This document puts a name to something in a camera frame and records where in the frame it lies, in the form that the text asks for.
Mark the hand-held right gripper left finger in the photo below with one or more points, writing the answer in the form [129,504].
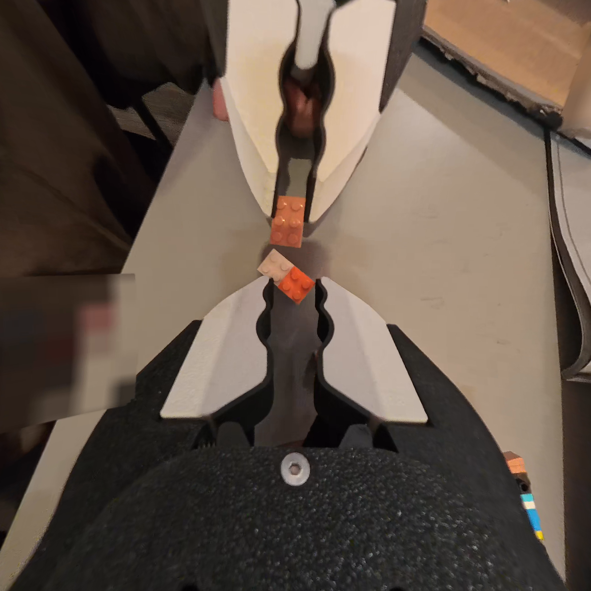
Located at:
[217,364]

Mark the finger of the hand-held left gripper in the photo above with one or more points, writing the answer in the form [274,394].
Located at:
[355,92]
[254,92]

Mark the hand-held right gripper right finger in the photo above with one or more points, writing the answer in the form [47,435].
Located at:
[369,369]

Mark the orange toy brick plate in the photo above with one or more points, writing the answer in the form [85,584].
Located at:
[296,285]

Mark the six-stud brown toy brick plate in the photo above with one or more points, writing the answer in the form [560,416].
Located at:
[288,221]

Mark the grey desk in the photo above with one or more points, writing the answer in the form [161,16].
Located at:
[438,207]

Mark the person's left hand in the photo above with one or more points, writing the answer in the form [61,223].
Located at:
[302,108]

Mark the brown cardboard board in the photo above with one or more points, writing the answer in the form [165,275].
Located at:
[508,37]

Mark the multicoloured toy brick model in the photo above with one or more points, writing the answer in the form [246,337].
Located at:
[526,498]

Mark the toy brick instruction booklet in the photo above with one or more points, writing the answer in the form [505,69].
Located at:
[568,231]

